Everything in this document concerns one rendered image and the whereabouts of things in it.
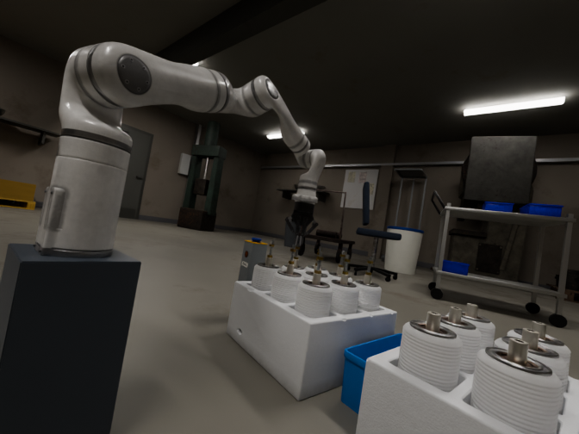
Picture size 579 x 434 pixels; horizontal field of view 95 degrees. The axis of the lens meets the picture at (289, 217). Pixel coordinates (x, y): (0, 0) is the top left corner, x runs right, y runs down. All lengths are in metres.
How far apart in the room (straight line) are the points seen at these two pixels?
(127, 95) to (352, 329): 0.72
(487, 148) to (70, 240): 5.62
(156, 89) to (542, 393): 0.71
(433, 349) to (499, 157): 5.25
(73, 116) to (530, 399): 0.74
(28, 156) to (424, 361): 7.05
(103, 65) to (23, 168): 6.66
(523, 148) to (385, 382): 5.42
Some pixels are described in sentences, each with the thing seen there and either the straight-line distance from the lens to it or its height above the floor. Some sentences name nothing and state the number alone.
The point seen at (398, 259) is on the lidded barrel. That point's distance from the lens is 4.29.
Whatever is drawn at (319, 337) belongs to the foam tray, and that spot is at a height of 0.14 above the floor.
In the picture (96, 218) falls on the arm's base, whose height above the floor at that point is 0.36.
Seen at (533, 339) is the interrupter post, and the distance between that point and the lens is 0.66.
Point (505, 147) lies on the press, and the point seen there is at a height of 2.27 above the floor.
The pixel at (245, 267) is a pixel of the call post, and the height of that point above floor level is 0.21.
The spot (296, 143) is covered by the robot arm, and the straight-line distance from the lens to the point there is 0.92.
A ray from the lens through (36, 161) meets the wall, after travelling 7.15.
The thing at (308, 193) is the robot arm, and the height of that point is 0.53.
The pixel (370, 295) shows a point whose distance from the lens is 0.90.
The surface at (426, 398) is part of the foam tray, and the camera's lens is 0.53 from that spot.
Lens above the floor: 0.39
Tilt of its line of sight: 2 degrees up
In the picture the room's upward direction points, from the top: 9 degrees clockwise
